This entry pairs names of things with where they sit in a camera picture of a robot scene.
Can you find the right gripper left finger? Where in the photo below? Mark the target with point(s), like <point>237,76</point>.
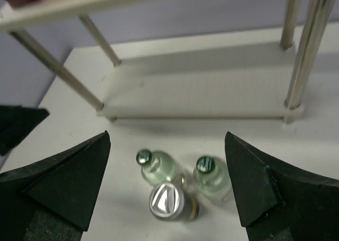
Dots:
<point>54,198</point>

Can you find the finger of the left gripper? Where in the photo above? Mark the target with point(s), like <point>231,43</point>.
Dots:
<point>16,124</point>

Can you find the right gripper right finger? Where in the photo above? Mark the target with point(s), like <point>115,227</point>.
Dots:
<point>278,201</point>

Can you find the green cap soda bottle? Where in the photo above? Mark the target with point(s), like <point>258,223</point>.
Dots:
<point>158,166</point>
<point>211,177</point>

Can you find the black gold drink can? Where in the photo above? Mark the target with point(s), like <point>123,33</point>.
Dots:
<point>170,202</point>

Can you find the white two-tier shelf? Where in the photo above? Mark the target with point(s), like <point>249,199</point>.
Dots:
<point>250,74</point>

